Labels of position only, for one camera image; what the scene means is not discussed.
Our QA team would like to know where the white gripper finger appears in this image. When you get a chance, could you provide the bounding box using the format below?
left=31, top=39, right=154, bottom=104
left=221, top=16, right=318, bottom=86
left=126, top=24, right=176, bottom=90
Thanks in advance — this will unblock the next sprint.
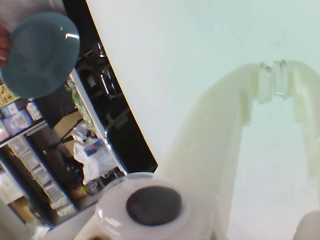
left=272, top=58, right=320, bottom=179
left=156, top=62, right=273, bottom=240

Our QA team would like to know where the blue plate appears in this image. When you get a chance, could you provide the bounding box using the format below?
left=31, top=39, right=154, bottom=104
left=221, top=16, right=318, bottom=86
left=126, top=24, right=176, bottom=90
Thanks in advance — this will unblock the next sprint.
left=0, top=11, right=81, bottom=100

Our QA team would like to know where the person's right hand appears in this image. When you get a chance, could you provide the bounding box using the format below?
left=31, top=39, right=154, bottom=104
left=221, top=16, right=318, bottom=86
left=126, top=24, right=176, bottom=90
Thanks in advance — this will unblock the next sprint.
left=0, top=23, right=15, bottom=69

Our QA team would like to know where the white plastic bag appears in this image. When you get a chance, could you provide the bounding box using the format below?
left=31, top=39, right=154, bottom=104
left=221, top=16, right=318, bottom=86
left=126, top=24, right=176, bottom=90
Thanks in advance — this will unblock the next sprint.
left=72, top=139, right=112, bottom=186

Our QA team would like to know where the storage shelf with boxes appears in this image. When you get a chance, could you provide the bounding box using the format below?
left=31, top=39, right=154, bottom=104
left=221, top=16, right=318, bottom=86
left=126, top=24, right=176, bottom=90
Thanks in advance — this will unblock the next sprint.
left=0, top=97, right=127, bottom=226

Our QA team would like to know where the black chair chrome frame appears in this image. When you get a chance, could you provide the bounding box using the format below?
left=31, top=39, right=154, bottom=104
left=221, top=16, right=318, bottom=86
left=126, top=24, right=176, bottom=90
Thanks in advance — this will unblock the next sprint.
left=84, top=42, right=136, bottom=146

